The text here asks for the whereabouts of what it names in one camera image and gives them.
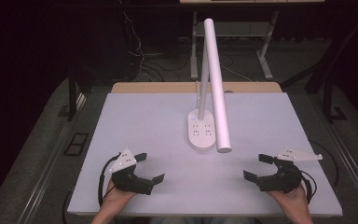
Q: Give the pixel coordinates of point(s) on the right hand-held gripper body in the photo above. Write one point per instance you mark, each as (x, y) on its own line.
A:
(284, 179)

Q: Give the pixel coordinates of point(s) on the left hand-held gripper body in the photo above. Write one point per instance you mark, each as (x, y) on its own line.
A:
(127, 179)

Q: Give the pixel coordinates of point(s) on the person's right hand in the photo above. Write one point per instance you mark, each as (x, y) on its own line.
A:
(293, 200)

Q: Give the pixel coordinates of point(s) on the person's left hand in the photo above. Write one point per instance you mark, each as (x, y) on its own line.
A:
(115, 199)

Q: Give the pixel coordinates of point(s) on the white desk lamp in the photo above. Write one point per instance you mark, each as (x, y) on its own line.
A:
(216, 93)

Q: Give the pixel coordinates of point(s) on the black stand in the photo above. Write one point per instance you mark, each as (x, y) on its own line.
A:
(328, 93)
(72, 96)

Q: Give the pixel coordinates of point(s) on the black floor frame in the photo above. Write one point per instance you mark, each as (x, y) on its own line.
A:
(76, 143)

